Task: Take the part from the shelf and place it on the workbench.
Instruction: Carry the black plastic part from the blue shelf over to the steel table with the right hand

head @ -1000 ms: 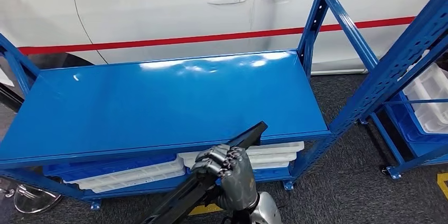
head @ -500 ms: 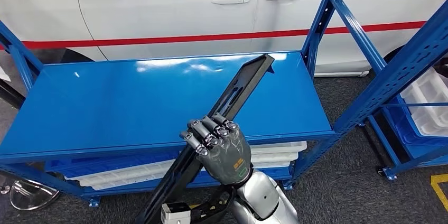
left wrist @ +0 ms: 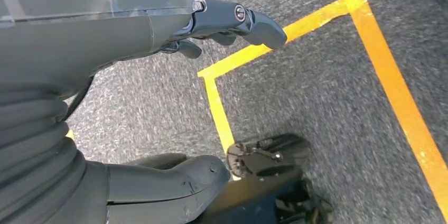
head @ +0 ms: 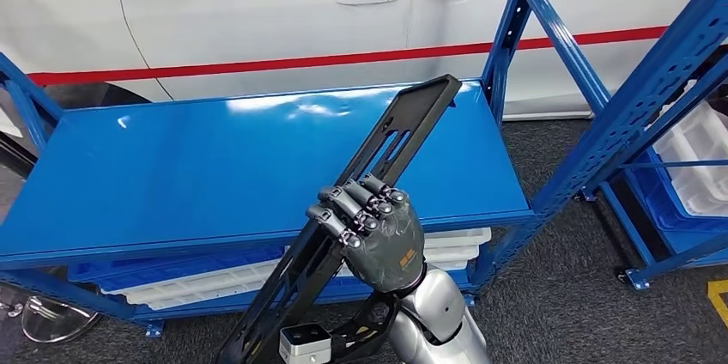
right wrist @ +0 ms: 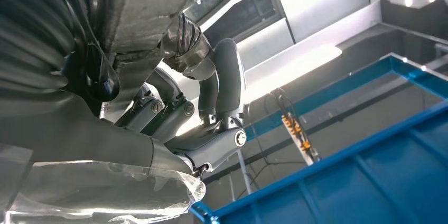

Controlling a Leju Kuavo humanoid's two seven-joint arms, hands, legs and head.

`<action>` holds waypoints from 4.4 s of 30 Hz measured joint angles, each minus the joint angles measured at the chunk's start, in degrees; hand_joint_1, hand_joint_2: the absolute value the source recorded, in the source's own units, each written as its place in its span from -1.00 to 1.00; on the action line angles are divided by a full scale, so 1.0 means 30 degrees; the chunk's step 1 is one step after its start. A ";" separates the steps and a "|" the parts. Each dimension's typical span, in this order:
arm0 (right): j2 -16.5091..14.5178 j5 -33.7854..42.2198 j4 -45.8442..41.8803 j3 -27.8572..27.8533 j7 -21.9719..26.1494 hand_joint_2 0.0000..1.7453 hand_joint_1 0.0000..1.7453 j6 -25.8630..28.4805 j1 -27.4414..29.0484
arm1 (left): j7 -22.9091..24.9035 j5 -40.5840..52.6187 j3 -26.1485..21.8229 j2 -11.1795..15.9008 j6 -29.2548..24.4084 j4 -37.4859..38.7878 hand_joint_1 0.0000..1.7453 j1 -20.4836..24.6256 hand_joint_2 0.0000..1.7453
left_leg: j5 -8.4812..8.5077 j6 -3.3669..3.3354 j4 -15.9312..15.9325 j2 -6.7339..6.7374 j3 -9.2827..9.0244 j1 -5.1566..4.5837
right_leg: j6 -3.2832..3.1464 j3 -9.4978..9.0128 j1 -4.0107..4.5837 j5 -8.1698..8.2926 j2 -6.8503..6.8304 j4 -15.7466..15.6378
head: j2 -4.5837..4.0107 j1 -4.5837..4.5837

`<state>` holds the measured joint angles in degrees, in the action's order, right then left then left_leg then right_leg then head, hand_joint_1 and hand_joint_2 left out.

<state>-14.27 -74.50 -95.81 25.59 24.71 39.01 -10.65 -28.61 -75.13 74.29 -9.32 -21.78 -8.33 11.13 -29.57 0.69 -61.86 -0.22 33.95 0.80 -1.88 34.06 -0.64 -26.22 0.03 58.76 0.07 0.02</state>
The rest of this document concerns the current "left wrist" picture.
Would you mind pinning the yellow floor tape square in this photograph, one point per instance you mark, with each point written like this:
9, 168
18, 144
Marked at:
386, 75

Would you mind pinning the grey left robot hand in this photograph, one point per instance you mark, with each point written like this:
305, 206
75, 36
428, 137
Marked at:
87, 33

